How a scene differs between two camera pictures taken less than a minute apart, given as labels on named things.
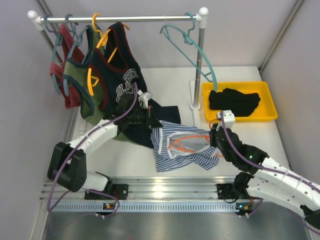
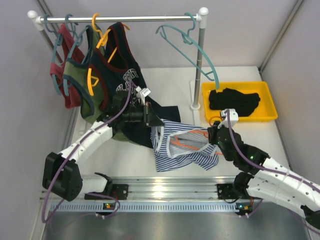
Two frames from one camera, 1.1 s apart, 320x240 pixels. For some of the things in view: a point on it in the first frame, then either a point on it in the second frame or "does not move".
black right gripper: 212,133 does not move
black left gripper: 149,118 does not move
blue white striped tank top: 175,145 does not move
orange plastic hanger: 191,136 -> 205,134
